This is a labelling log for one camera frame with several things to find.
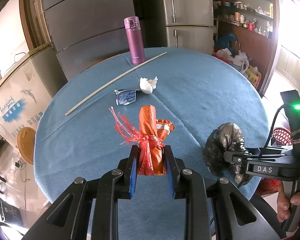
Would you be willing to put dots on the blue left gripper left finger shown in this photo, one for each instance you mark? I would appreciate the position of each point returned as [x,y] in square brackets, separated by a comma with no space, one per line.
[132,169]

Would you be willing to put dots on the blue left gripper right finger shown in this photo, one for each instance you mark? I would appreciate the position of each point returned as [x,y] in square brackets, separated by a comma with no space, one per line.
[171,169]

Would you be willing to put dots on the red plastic bag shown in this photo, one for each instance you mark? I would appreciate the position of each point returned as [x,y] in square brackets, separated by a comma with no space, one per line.
[125,128]

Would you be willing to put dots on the blue crushed carton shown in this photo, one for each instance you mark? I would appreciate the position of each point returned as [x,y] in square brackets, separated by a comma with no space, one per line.
[125,96]

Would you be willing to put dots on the black plastic bag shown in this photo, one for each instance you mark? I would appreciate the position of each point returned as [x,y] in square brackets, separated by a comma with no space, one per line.
[227,137]

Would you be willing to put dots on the white tissue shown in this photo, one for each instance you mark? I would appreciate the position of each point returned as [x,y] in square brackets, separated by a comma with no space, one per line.
[147,86]

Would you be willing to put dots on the orange snack wrapper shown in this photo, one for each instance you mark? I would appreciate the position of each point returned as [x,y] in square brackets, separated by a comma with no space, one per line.
[154,131]

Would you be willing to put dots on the person's right hand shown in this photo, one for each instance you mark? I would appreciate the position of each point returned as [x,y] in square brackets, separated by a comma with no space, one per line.
[283,203]

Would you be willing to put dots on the blue tablecloth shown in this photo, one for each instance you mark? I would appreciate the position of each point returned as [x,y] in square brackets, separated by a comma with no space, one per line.
[178,98]

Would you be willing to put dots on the yellow red paper bag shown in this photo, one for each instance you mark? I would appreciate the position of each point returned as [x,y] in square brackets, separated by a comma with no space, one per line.
[254,76]

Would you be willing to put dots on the orange round fan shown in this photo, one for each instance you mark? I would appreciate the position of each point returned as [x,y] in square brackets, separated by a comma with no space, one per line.
[25,143]

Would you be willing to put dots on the white chest freezer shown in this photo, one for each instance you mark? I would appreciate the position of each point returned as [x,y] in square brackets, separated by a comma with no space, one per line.
[27,89]

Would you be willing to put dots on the blue crate on floor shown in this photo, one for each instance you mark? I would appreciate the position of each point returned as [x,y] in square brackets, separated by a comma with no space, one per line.
[10,214]

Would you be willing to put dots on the purple thermos bottle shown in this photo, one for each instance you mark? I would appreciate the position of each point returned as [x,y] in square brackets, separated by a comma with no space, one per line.
[134,37]

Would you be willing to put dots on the grey multi-door refrigerator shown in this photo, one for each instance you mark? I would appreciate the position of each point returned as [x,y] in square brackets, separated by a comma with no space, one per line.
[85,32]

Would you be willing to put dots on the wooden shelf cabinet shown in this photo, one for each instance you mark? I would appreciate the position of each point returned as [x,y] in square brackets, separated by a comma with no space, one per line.
[255,24]

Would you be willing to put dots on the silver two-door refrigerator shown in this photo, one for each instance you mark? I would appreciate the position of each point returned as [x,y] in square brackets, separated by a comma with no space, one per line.
[189,24]

